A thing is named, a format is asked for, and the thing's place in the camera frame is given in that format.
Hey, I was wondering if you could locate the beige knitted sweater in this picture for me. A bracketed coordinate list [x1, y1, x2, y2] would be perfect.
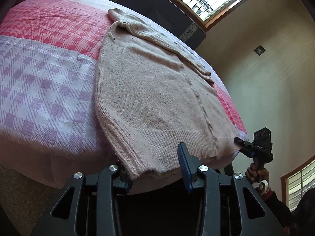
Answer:
[95, 9, 238, 180]

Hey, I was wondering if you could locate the right forearm dark sleeve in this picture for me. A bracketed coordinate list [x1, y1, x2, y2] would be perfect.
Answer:
[262, 188, 315, 235]

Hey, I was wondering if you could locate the right hand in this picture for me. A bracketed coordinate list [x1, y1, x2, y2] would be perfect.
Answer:
[245, 163, 270, 195]

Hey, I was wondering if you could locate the small side window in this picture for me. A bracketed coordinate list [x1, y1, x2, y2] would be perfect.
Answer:
[281, 156, 314, 211]

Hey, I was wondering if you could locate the pink and lilac bedspread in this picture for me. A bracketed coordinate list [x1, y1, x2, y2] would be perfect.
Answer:
[1, 0, 248, 191]

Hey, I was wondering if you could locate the dark wall switch plate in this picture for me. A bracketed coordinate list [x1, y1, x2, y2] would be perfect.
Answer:
[254, 45, 266, 56]

